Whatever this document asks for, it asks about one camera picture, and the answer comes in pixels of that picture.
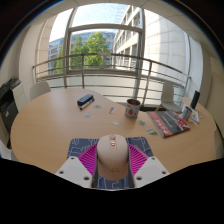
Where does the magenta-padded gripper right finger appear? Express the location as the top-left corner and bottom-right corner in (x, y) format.
(127, 143), (170, 189)

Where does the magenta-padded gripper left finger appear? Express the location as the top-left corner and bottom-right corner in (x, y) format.
(54, 143), (100, 189)

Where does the pale pink computer mouse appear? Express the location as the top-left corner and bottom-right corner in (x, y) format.
(96, 133), (130, 181)

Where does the blue patterned mouse pad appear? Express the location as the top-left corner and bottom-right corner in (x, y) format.
(67, 135), (154, 191)

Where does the red and grey magazine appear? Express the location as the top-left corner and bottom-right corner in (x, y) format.
(146, 110), (192, 139)

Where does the mug with red print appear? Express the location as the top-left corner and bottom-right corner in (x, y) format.
(124, 98), (142, 120)

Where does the blue marker pen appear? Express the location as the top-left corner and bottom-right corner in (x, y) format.
(79, 98), (96, 111)

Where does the small printed can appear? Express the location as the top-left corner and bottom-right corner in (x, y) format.
(181, 105), (193, 122)

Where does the small printed card stand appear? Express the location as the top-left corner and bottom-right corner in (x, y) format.
(189, 109), (201, 125)

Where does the black whiteboard eraser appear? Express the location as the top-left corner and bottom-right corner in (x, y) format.
(76, 93), (94, 107)

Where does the white chair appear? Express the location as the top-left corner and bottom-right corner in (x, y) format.
(29, 81), (52, 102)
(155, 81), (183, 114)
(0, 139), (18, 162)

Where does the black upright device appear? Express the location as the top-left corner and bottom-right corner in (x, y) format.
(189, 89), (201, 110)

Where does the black office printer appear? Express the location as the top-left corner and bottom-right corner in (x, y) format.
(0, 76), (28, 134)

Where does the metal balcony railing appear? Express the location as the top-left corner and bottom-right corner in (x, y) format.
(32, 52), (193, 107)

